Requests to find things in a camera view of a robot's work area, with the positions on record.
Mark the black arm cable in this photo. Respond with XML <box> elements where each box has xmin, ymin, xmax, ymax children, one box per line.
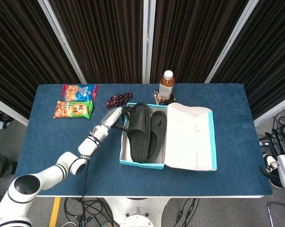
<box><xmin>80</xmin><ymin>155</ymin><xmax>91</xmax><ymax>198</ymax></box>

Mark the black white sneaker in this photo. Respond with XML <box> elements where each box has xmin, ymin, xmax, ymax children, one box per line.
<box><xmin>259</xmin><ymin>152</ymin><xmax>283</xmax><ymax>189</ymax></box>

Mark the amber tea bottle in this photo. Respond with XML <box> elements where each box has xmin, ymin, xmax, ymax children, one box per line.
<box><xmin>158</xmin><ymin>70</ymin><xmax>176</xmax><ymax>100</ymax></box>

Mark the black floor cable bundle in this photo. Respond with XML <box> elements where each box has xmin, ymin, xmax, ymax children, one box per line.
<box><xmin>172</xmin><ymin>198</ymin><xmax>200</xmax><ymax>227</ymax></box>
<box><xmin>63</xmin><ymin>197</ymin><xmax>116</xmax><ymax>227</ymax></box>
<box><xmin>258</xmin><ymin>106</ymin><xmax>285</xmax><ymax>156</ymax></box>

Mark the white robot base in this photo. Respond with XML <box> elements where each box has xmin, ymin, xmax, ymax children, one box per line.
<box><xmin>104</xmin><ymin>197</ymin><xmax>172</xmax><ymax>227</ymax></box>

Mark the green orange snack bag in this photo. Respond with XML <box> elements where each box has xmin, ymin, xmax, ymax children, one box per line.
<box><xmin>53</xmin><ymin>100</ymin><xmax>95</xmax><ymax>120</ymax></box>

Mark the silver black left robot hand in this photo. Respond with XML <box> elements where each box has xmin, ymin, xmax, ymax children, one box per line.
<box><xmin>100</xmin><ymin>106</ymin><xmax>134</xmax><ymax>132</ymax></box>

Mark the white aluminium post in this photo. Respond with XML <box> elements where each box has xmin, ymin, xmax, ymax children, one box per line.
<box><xmin>253</xmin><ymin>93</ymin><xmax>285</xmax><ymax>128</ymax></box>
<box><xmin>37</xmin><ymin>0</ymin><xmax>87</xmax><ymax>84</ymax></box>
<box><xmin>0</xmin><ymin>94</ymin><xmax>29</xmax><ymax>126</ymax></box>
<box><xmin>142</xmin><ymin>0</ymin><xmax>157</xmax><ymax>84</ymax></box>
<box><xmin>205</xmin><ymin>0</ymin><xmax>260</xmax><ymax>84</ymax></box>

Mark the black rubber slipper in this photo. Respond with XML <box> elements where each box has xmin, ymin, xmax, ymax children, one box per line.
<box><xmin>127</xmin><ymin>103</ymin><xmax>151</xmax><ymax>164</ymax></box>
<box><xmin>146</xmin><ymin>110</ymin><xmax>168</xmax><ymax>163</ymax></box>

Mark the blue table cloth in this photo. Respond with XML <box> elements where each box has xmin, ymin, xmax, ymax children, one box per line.
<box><xmin>14</xmin><ymin>83</ymin><xmax>273</xmax><ymax>197</ymax></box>

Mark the blue red snack bag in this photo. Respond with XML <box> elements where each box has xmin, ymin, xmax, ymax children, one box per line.
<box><xmin>62</xmin><ymin>83</ymin><xmax>98</xmax><ymax>102</ymax></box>

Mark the white table frame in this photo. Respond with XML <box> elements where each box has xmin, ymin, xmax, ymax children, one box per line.
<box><xmin>36</xmin><ymin>194</ymin><xmax>264</xmax><ymax>199</ymax></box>

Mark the dark ribbed partition panel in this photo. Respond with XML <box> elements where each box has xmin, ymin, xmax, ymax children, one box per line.
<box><xmin>211</xmin><ymin>0</ymin><xmax>285</xmax><ymax>120</ymax></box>
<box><xmin>150</xmin><ymin>0</ymin><xmax>249</xmax><ymax>84</ymax></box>
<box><xmin>49</xmin><ymin>0</ymin><xmax>145</xmax><ymax>84</ymax></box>
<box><xmin>0</xmin><ymin>0</ymin><xmax>81</xmax><ymax>119</ymax></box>

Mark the light blue shoe box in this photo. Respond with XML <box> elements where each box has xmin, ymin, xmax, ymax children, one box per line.
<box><xmin>119</xmin><ymin>102</ymin><xmax>218</xmax><ymax>171</ymax></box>

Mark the dark red grape bunch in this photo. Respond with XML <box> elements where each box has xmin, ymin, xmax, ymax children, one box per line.
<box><xmin>106</xmin><ymin>92</ymin><xmax>133</xmax><ymax>108</ymax></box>

